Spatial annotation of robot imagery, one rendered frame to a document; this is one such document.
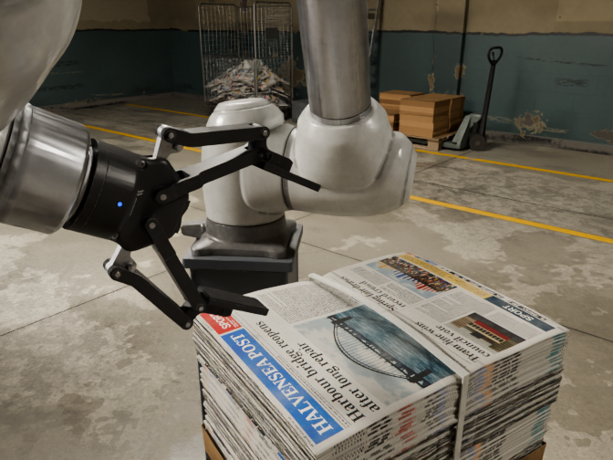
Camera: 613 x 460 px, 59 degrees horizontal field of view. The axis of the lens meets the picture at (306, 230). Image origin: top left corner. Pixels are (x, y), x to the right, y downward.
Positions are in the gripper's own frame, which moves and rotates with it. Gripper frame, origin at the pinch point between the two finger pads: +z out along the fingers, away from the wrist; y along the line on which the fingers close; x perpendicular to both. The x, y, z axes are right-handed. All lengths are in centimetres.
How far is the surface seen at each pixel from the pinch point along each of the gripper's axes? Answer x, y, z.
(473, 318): 5.6, 0.7, 27.8
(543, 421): 12.5, 10.0, 41.2
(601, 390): -46, 26, 211
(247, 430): -1.3, 21.9, 7.0
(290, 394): 6.1, 13.1, 4.1
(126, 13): -1030, -156, 217
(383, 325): 1.0, 5.6, 18.4
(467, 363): 12.0, 4.4, 20.5
